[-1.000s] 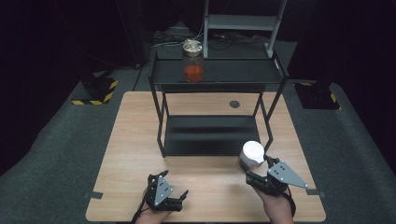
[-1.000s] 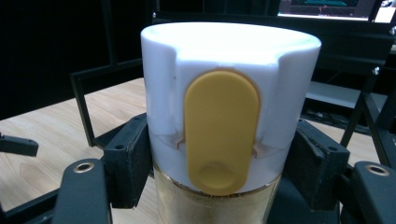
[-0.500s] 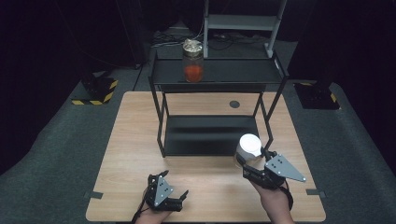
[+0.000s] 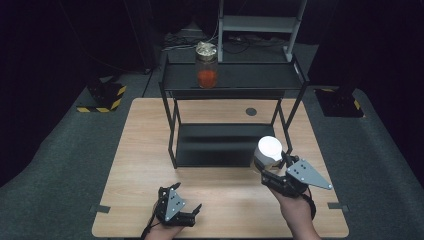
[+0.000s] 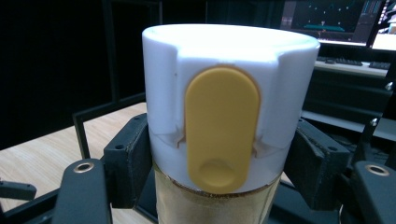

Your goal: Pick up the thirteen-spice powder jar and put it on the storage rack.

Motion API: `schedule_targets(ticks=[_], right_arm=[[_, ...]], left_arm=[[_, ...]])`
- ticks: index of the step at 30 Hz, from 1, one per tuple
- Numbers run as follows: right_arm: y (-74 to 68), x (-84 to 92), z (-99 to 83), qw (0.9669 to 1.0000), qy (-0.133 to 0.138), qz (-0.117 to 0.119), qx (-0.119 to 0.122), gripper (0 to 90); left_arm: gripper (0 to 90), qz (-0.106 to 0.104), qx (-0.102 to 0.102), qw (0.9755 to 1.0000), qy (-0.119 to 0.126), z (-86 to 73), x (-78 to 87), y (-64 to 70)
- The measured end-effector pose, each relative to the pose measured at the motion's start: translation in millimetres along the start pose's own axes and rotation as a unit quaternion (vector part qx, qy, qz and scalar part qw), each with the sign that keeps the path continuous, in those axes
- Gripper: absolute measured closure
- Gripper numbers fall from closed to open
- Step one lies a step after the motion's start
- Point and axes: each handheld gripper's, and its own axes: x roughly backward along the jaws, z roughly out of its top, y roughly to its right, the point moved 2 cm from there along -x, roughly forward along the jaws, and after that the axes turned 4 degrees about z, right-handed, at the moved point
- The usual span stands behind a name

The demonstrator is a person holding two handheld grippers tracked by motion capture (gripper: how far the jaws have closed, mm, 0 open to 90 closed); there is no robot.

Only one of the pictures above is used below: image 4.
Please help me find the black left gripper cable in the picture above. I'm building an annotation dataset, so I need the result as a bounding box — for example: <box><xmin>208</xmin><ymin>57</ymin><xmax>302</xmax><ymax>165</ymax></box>
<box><xmin>140</xmin><ymin>199</ymin><xmax>162</xmax><ymax>240</ymax></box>

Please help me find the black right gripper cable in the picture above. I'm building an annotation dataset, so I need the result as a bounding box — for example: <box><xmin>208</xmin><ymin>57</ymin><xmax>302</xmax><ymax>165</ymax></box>
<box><xmin>300</xmin><ymin>187</ymin><xmax>317</xmax><ymax>222</ymax></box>

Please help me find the grey tape piece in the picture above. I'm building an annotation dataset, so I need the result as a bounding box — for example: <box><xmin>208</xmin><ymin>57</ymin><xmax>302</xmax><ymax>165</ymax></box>
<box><xmin>89</xmin><ymin>203</ymin><xmax>111</xmax><ymax>215</ymax></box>
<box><xmin>327</xmin><ymin>201</ymin><xmax>350</xmax><ymax>213</ymax></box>

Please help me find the black metal shelf rack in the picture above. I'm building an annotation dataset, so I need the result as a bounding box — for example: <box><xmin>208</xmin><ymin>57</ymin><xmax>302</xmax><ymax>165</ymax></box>
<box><xmin>158</xmin><ymin>54</ymin><xmax>311</xmax><ymax>170</ymax></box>

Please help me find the bundle of floor cables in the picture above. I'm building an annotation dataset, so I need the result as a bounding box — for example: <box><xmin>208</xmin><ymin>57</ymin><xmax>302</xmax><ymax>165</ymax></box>
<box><xmin>162</xmin><ymin>30</ymin><xmax>288</xmax><ymax>55</ymax></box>

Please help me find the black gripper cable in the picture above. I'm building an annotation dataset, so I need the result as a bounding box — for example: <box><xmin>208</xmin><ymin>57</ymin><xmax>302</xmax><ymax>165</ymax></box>
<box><xmin>140</xmin><ymin>199</ymin><xmax>162</xmax><ymax>240</ymax></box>
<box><xmin>300</xmin><ymin>187</ymin><xmax>317</xmax><ymax>222</ymax></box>

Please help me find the person's left hand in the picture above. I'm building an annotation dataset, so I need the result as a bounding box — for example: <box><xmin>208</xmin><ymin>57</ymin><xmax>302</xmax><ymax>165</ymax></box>
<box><xmin>143</xmin><ymin>218</ymin><xmax>186</xmax><ymax>240</ymax></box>

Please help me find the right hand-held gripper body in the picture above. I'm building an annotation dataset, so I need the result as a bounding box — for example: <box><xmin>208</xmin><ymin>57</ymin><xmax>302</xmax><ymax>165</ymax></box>
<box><xmin>260</xmin><ymin>155</ymin><xmax>334</xmax><ymax>199</ymax></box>

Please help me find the person's right hand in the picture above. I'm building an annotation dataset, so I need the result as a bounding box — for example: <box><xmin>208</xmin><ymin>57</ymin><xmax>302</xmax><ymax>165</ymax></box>
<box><xmin>269</xmin><ymin>186</ymin><xmax>316</xmax><ymax>223</ymax></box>

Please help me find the black yellow striped stand base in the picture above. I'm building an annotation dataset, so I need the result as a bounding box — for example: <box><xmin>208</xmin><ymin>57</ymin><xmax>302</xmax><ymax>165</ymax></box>
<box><xmin>76</xmin><ymin>79</ymin><xmax>128</xmax><ymax>114</ymax></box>
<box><xmin>314</xmin><ymin>86</ymin><xmax>365</xmax><ymax>119</ymax></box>

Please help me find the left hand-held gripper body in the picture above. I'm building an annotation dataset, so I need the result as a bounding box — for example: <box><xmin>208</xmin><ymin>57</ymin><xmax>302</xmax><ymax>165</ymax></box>
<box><xmin>155</xmin><ymin>186</ymin><xmax>197</xmax><ymax>228</ymax></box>

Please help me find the glass jar of orange powder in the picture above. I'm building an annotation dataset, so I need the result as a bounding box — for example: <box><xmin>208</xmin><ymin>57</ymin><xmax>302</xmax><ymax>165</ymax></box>
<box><xmin>194</xmin><ymin>41</ymin><xmax>220</xmax><ymax>90</ymax></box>

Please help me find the grey metal stand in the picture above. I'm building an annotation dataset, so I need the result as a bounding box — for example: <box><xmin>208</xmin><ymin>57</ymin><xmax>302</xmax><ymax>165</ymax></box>
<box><xmin>217</xmin><ymin>0</ymin><xmax>308</xmax><ymax>63</ymax></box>

